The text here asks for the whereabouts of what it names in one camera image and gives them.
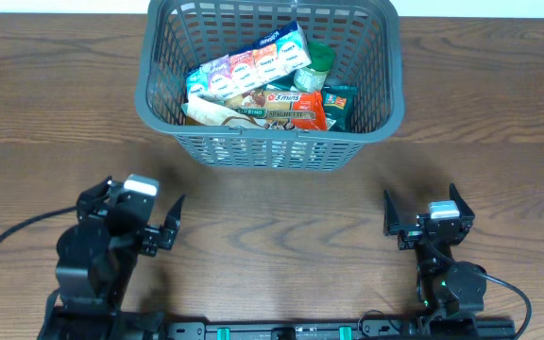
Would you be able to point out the red yellow spaghetti packet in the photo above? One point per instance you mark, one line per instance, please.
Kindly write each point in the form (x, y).
(308, 104)

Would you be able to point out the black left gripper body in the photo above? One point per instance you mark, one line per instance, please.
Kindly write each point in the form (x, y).
(146, 234)

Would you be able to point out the beige snack bag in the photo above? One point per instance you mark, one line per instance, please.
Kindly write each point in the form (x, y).
(220, 115)

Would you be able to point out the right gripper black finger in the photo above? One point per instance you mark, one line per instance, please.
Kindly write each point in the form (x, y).
(391, 217)
(466, 212)

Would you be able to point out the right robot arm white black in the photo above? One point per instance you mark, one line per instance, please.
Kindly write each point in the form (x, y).
(452, 291)

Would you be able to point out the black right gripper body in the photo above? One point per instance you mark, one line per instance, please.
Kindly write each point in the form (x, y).
(427, 234)

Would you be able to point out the grey plastic lattice basket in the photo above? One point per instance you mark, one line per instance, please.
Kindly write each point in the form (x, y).
(182, 34)

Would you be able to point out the green lid jar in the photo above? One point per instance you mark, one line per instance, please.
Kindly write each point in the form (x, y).
(312, 77)

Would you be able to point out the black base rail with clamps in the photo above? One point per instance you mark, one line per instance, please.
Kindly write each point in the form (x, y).
(291, 330)

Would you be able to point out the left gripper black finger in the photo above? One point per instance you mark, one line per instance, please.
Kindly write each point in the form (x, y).
(173, 216)
(95, 193)

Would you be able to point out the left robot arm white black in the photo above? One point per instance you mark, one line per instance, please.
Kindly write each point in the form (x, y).
(97, 257)

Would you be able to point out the green white snack bag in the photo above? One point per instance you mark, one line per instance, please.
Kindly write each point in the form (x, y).
(338, 101)

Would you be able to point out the Kleenex tissue multipack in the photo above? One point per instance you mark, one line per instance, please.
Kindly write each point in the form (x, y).
(273, 56)

